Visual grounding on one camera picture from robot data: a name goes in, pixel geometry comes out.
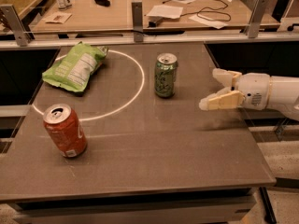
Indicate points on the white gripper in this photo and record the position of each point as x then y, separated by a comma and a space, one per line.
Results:
252, 90

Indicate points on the green soda can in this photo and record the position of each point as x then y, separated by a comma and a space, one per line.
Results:
165, 74

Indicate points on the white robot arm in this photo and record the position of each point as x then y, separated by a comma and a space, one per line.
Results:
283, 96

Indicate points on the orange soda can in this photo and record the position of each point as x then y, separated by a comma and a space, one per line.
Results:
62, 124

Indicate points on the white paper sheet right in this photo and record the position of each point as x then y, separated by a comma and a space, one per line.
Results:
207, 21

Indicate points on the white paper sheet centre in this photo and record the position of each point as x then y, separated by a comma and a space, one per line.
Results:
165, 11

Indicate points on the black computer mouse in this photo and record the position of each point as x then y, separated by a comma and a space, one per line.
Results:
103, 3

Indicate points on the green chip bag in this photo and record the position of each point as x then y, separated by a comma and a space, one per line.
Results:
73, 72

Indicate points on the wooden background desk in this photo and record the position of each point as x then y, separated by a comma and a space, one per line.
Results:
88, 16

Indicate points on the small paper card left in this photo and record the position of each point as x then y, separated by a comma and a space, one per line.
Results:
57, 17

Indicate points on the right metal bracket post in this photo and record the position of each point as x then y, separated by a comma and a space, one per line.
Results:
255, 20

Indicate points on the metal bracket post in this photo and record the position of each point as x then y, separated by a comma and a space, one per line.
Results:
137, 16
21, 36
255, 20

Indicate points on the middle metal bracket post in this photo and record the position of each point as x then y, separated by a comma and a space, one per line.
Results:
137, 16

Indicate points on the left metal bracket post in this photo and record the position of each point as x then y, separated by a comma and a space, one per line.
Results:
21, 36

